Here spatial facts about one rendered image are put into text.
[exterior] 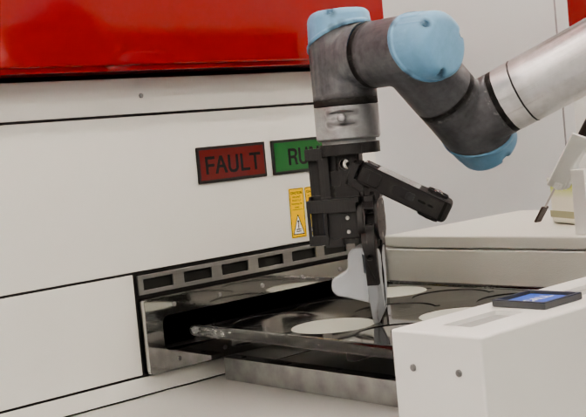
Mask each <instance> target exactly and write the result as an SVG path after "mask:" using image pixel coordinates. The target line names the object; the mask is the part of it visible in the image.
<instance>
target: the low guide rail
mask: <svg viewBox="0 0 586 417"><path fill-rule="evenodd" d="M224 365H225V374H226V379H229V380H234V381H240V382H246V383H251V384H257V385H262V386H272V387H277V388H283V389H289V390H294V391H299V392H305V393H314V394H321V395H326V396H331V397H337V398H342V399H347V400H358V401H363V402H369V403H374V404H379V405H385V406H390V407H398V398H397V388H396V379H395V375H389V374H383V373H370V372H363V371H357V370H350V369H343V368H336V367H330V366H318V365H312V364H304V363H298V362H291V361H285V360H278V359H266V358H259V357H252V356H246V355H239V354H233V355H229V356H227V357H224Z"/></svg>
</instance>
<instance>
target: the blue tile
mask: <svg viewBox="0 0 586 417"><path fill-rule="evenodd" d="M563 296H567V295H550V294H533V293H531V294H527V295H525V296H521V297H516V298H512V299H509V300H519V301H535V302H546V301H549V300H552V299H555V298H558V297H563Z"/></svg>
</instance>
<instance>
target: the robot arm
mask: <svg viewBox="0 0 586 417"><path fill-rule="evenodd" d="M307 32H308V45H307V53H308V54H309V60H310V77H311V86H312V95H313V105H314V108H316V109H314V115H315V126H316V136H317V141H318V142H322V146H319V148H315V149H308V150H304V158H305V161H308V165H309V175H310V192H311V196H310V197H309V200H308V201H307V202H306V208H307V217H308V227H309V237H310V246H315V247H316V246H326V248H336V247H344V246H345V244H348V243H360V244H359V245H357V246H356V247H355V248H354V249H352V250H351V251H350V252H349V254H348V269H347V270H345V271H343V272H341V273H340V274H338V276H337V277H335V278H334V279H333V280H332V282H331V288H332V291H333V292H334V293H335V294H336V295H337V296H340V297H347V298H352V299H357V300H361V301H365V302H368V303H370V306H371V314H372V318H373V322H374V324H377V323H379V322H380V320H381V318H382V317H383V315H384V312H385V309H386V307H387V278H386V276H387V269H386V247H385V233H386V220H385V205H384V200H383V197H382V196H383V195H384V196H386V197H388V198H390V199H392V200H394V201H395V202H399V203H401V204H403V205H405V206H407V207H408V208H410V209H413V210H416V211H418V212H417V214H419V215H421V216H423V217H425V218H426V219H429V220H431V221H433V222H437V221H438V222H444V221H445V220H446V218H447V216H448V214H449V212H450V210H451V208H452V206H453V200H452V199H451V198H449V195H447V194H445V193H443V192H442V191H441V190H439V189H436V188H432V187H429V188H427V187H425V186H423V185H421V184H419V183H417V182H415V181H412V180H410V179H408V178H406V177H404V176H402V175H400V174H397V173H395V172H393V171H391V170H389V169H387V168H385V167H382V166H380V165H379V164H376V163H374V162H372V161H366V162H365V161H363V155H362V154H363V153H372V152H379V151H380V142H379V140H376V137H379V136H380V134H381V132H380V123H379V112H378V93H377V88H381V87H387V86H391V87H393V88H394V89H395V90H396V91H397V92H398V93H399V95H400V96H401V97H402V98H403V99H404V100H405V102H406V103H407V104H408V105H409V106H410V107H411V108H412V110H413V111H414V112H415V113H416V114H418V116H419V117H420V118H421V119H422V120H423V121H424V122H425V123H426V124H427V125H428V127H429V128H430V129H431V130H432V131H433V132H434V133H435V135H436V136H437V137H438V138H439V139H440V140H441V142H442V144H443V146H444V147H445V149H446V150H447V151H448V152H449V153H451V154H452V155H453V156H454V157H455V158H456V159H457V160H458V161H459V162H461V163H462V164H463V165H464V166H466V167H468V168H469V169H472V170H475V171H484V170H488V169H491V168H494V167H497V166H499V165H500V164H501V163H502V162H503V159H504V158H505V157H506V156H509V155H510V154H511V153H513V151H514V148H515V146H516V143H517V131H519V130H520V129H523V128H524V127H526V126H529V125H531V124H533V123H535V122H536V121H538V120H541V119H543V118H545V117H546V116H548V115H550V114H551V113H554V112H556V111H558V110H560V109H562V108H564V107H565V106H567V105H569V104H571V103H573V102H575V101H577V100H579V99H581V98H583V97H585V96H586V18H584V19H583V20H581V21H579V22H577V23H576V24H573V25H571V26H570V27H569V28H567V29H565V30H563V31H561V32H559V33H557V34H555V35H554V36H553V37H551V38H548V39H546V40H545V41H543V42H541V43H539V44H538V45H536V46H534V47H532V48H530V49H529V50H527V51H525V52H523V53H522V54H520V55H518V56H516V57H514V58H512V59H510V60H509V61H507V62H506V63H504V64H502V65H499V66H498V67H496V68H494V69H493V70H491V71H490V72H488V73H486V74H484V75H482V76H480V77H478V78H477V79H475V78H474V76H473V75H472V74H471V73H470V72H469V70H468V69H467V68H466V67H465V66H464V65H463V64H462V61H463V58H464V51H465V45H464V38H463V37H461V36H460V27H459V26H458V24H457V23H456V21H455V20H454V19H453V18H452V17H451V16H450V15H448V14H446V13H445V12H443V11H440V10H428V11H424V10H423V11H409V12H406V13H403V14H401V15H399V16H396V17H388V18H383V19H379V20H374V21H371V18H370V13H369V11H368V10H367V9H366V8H363V7H342V8H334V9H328V10H320V11H317V12H314V13H313V14H311V15H310V17H309V18H308V21H307ZM344 160H348V161H347V162H346V166H347V167H348V169H347V168H345V167H344V165H343V162H344ZM310 214H311V217H310ZM311 223H312V227H311ZM312 231H313V235H312ZM360 240H361V242H360Z"/></svg>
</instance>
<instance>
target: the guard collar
mask: <svg viewBox="0 0 586 417"><path fill-rule="evenodd" d="M531 293H533V294H550V295H569V294H573V293H570V292H552V291H527V292H523V293H520V294H517V295H513V296H510V297H504V298H501V299H504V300H509V299H512V298H516V297H521V296H525V295H527V294H531ZM582 298H583V297H582V293H579V294H576V295H573V296H570V297H565V298H561V299H558V300H555V301H552V302H548V303H546V304H539V303H524V302H509V301H494V300H493V301H492V304H493V307H505V308H519V309H532V310H547V309H550V308H554V307H556V306H560V305H563V304H568V303H571V302H575V301H577V300H580V299H582Z"/></svg>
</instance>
